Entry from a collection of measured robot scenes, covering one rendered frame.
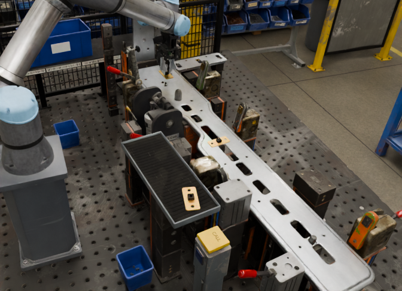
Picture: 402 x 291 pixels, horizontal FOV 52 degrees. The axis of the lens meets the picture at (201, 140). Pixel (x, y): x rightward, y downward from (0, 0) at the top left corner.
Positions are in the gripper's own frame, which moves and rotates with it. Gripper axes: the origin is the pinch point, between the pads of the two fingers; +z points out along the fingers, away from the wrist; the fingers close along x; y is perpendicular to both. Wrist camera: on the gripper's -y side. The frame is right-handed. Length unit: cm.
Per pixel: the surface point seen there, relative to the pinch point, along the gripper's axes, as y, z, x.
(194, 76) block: -5.4, 9.5, 18.0
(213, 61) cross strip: -12.2, 7.6, 32.9
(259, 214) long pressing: 84, 6, -8
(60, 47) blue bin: -35, -3, -37
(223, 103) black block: 22.0, 8.8, 17.7
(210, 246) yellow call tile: 98, -9, -35
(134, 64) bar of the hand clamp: 1.8, -7.3, -15.7
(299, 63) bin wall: -134, 106, 222
